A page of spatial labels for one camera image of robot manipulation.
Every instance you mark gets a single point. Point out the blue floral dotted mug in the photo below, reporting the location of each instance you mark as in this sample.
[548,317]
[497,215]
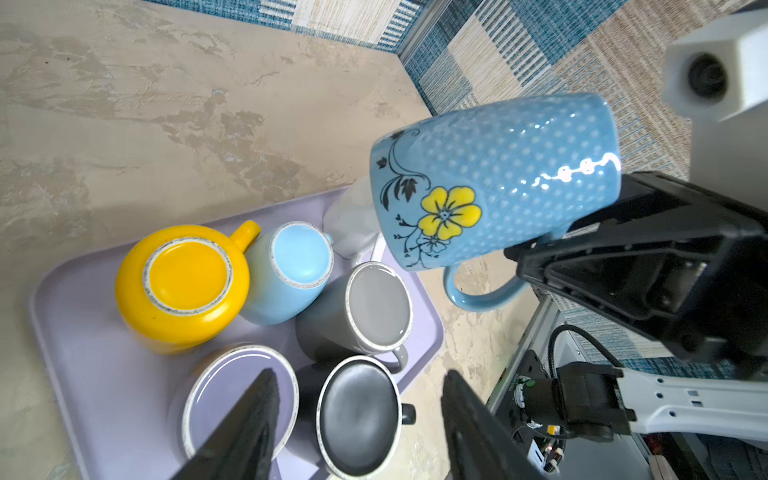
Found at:
[470,182]

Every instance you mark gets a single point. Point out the black ceramic mug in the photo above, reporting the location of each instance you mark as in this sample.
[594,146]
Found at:
[350,417]

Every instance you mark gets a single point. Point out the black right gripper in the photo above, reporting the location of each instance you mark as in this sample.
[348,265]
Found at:
[671,261]

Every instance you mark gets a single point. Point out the light blue plain mug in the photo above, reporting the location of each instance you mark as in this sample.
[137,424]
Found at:
[289,267]

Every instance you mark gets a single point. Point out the lavender ceramic mug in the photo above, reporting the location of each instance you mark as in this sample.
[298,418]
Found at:
[214,386]

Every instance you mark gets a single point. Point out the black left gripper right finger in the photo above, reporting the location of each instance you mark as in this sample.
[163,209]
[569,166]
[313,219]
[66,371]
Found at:
[478,445]

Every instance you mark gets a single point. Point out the lavender plastic tray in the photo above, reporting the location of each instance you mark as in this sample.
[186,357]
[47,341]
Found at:
[115,395]

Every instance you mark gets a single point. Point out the white ceramic mug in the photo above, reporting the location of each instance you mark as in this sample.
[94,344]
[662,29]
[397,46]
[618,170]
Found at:
[353,226]

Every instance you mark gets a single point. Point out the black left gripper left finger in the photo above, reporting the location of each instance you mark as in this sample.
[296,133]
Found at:
[242,446]

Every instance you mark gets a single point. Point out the yellow round mug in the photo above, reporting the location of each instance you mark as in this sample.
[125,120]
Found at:
[181,286]

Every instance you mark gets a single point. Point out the grey ceramic mug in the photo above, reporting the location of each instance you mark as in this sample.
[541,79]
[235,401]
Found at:
[367,310]

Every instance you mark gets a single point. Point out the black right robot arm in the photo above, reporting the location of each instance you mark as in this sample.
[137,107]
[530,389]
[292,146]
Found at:
[597,402]

